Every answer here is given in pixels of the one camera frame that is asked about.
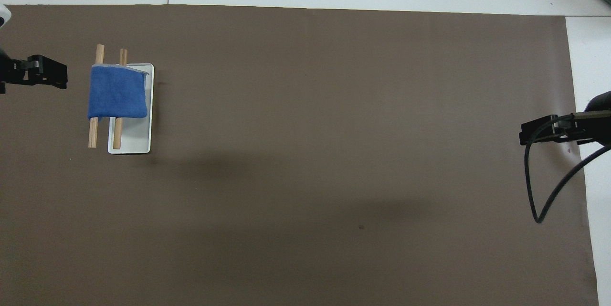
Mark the blue towel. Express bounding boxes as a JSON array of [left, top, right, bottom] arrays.
[[87, 64, 150, 121]]

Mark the black cable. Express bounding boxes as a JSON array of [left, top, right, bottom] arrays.
[[524, 114, 611, 224]]

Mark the white rack base tray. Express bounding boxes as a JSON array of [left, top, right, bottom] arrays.
[[107, 63, 155, 155]]

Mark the wooden rod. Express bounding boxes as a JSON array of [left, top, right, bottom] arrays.
[[112, 48, 129, 150], [88, 44, 105, 149]]

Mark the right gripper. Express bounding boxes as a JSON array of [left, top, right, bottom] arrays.
[[571, 90, 611, 147]]

